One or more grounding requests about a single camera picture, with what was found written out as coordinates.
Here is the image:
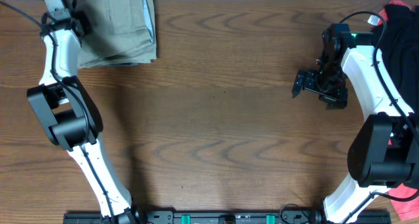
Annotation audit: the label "khaki shorts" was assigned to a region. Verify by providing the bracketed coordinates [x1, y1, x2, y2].
[76, 0, 157, 68]

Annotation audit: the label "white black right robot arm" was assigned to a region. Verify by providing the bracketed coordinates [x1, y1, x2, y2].
[292, 23, 418, 223]

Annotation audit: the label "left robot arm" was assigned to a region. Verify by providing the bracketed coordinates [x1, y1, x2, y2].
[27, 9, 147, 223]

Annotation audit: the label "folded dark blue garment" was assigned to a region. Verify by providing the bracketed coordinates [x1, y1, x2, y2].
[77, 0, 135, 68]

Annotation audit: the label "black garment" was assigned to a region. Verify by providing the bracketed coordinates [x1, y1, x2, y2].
[380, 0, 418, 113]

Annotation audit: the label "red garment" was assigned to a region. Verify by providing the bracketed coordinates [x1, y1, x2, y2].
[366, 0, 419, 221]

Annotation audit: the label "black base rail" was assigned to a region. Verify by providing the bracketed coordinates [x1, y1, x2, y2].
[63, 209, 392, 224]

